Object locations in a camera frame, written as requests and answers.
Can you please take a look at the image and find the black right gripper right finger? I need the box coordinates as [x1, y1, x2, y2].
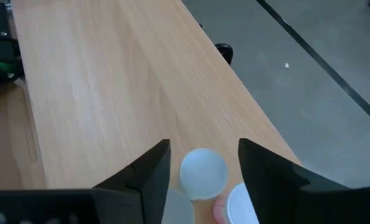
[238, 138, 370, 224]

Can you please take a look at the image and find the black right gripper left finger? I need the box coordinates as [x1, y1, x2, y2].
[0, 139, 172, 224]

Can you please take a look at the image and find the pink medicine bottle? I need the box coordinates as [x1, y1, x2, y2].
[212, 182, 260, 224]

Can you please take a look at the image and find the teal medicine bottle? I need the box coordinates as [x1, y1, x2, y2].
[179, 147, 229, 201]

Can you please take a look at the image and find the black clamp knob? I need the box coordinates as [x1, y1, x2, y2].
[215, 43, 234, 65]

